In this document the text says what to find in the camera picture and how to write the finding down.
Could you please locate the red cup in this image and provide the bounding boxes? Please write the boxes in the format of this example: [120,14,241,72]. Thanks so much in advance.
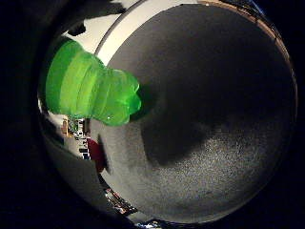
[86,137,109,175]

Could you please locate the green plastic soda bottle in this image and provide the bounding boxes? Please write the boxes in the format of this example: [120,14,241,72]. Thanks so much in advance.
[45,39,143,127]

